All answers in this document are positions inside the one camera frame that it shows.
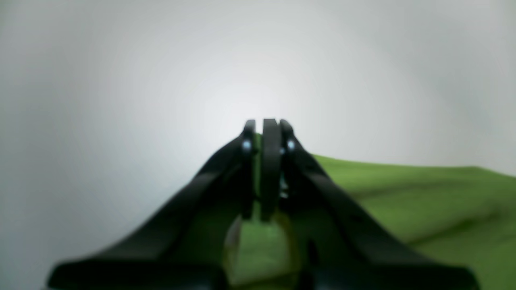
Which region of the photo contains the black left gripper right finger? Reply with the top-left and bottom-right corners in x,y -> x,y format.
260,119 -> 479,290

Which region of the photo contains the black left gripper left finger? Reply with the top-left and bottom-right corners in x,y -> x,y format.
48,120 -> 256,290

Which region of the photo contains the green T-shirt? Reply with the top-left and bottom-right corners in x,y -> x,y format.
223,154 -> 516,290

